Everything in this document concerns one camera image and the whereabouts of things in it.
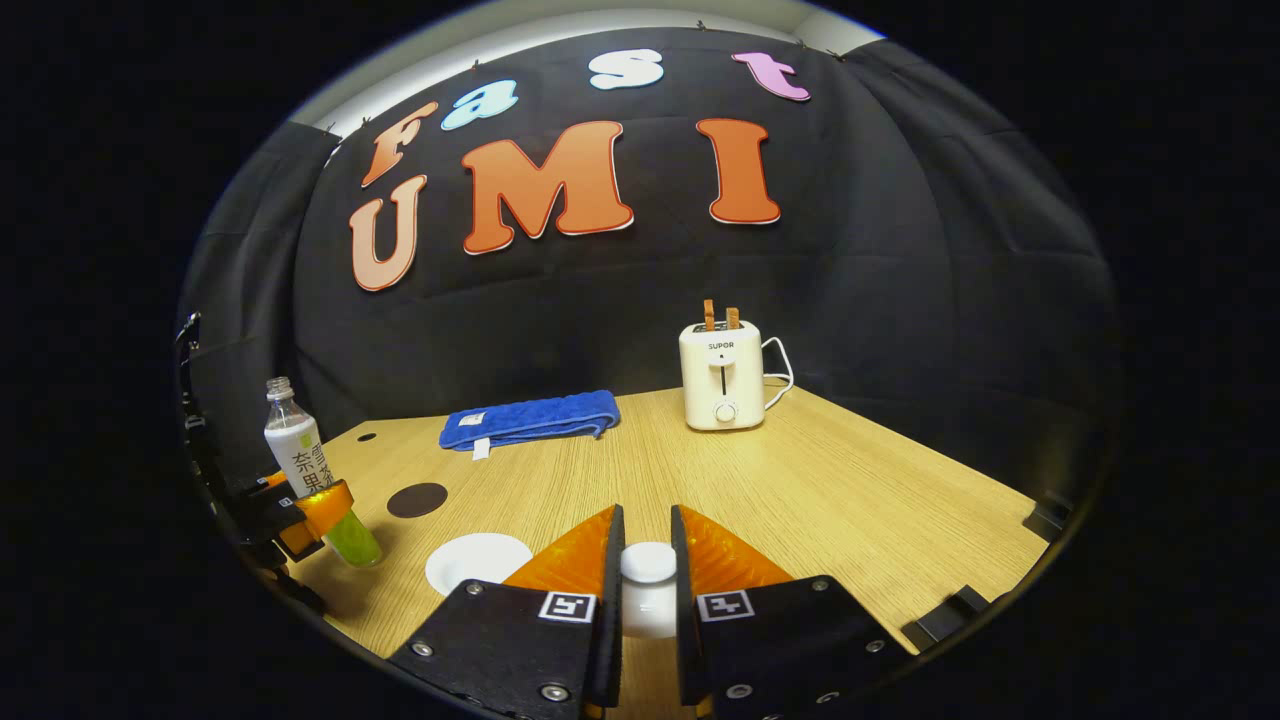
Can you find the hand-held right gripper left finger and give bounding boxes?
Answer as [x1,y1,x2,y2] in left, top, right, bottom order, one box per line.
[388,504,626,720]

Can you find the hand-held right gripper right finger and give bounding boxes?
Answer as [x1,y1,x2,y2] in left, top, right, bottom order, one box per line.
[670,504,916,720]

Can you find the white green label water bottle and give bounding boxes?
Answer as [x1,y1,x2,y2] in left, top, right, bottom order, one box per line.
[264,377,383,569]

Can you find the white teacup lid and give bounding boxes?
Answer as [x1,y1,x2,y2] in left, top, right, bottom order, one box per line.
[620,541,679,641]

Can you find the dark brown round coaster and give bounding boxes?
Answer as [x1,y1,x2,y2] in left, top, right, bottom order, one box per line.
[387,482,449,519]

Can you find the white teacup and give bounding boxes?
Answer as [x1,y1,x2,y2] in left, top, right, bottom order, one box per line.
[425,533,533,598]

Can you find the blue folded towel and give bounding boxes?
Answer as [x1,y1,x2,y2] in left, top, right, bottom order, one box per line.
[438,390,621,461]

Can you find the white toaster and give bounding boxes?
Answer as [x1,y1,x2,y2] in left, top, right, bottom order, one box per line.
[679,320,766,432]

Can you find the black backdrop cloth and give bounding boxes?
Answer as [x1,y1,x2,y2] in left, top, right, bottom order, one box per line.
[178,25,1119,501]

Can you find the white toaster power cable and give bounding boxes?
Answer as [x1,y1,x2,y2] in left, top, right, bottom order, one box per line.
[762,337,795,411]

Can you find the black table edge bracket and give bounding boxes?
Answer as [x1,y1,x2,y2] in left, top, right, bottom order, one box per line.
[900,585,991,653]
[1022,497,1071,543]

